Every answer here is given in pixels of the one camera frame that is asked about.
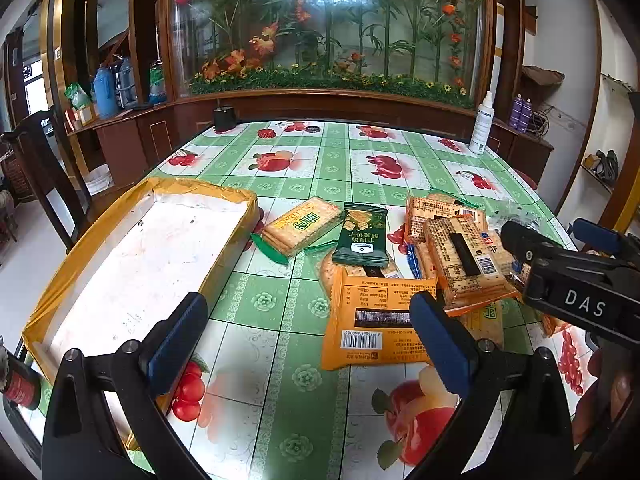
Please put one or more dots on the yellow green cracker pack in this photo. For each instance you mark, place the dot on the yellow green cracker pack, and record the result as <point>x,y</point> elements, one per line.
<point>485,322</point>

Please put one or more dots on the purple bottles on shelf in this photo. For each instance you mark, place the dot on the purple bottles on shelf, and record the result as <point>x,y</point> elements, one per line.
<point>521,112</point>

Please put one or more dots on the grey thermos flask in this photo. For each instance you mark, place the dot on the grey thermos flask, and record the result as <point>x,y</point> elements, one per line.
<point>125,85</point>

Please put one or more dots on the clear plastic wrapper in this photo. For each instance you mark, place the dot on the clear plastic wrapper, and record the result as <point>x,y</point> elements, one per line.
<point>507,211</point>

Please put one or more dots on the yellow cardboard tray box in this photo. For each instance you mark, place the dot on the yellow cardboard tray box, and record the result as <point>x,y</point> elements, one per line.
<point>163,238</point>

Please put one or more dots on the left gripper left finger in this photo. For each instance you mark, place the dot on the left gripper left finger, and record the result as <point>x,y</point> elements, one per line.
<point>80,439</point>

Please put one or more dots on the orange soda cracker pack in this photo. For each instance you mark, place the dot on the orange soda cracker pack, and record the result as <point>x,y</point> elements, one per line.
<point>468,273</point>

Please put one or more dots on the red label bottle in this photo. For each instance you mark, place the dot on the red label bottle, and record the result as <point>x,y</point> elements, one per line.
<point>18,382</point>

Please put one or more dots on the glass flower display cabinet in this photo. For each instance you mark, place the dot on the glass flower display cabinet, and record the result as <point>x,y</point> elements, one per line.
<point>432,50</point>

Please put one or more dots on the orange packet at right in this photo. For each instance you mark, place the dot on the orange packet at right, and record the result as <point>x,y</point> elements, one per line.
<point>552,325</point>

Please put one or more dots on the green Weidan cracker pack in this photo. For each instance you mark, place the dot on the green Weidan cracker pack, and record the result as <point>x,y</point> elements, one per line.
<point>284,237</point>

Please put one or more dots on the blue edged cracker pack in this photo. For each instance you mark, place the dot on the blue edged cracker pack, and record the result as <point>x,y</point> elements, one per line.
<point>420,261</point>

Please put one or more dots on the white spray bottle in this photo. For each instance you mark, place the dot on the white spray bottle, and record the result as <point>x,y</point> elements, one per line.
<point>482,125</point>

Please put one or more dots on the dark wooden chair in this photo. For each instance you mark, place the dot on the dark wooden chair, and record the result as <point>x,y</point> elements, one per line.
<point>43,151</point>

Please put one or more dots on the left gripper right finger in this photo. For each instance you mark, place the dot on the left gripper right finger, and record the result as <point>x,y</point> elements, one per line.
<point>534,440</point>

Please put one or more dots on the green snack bag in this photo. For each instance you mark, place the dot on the green snack bag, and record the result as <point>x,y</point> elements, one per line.
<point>77,96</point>

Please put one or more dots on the dark green snack packet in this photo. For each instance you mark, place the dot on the dark green snack packet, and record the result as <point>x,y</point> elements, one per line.
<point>362,240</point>

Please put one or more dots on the large orange snack packet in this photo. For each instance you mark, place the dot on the large orange snack packet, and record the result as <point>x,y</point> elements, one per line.
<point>369,322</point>

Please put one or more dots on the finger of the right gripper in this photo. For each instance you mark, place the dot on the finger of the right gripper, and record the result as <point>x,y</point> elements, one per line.
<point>604,240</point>
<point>525,244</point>

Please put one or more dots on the blue thermos flask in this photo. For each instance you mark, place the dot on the blue thermos flask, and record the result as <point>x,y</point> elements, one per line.
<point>104,91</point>

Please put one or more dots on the orange cracker pack back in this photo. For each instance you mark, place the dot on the orange cracker pack back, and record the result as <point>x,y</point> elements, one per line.
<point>435,206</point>

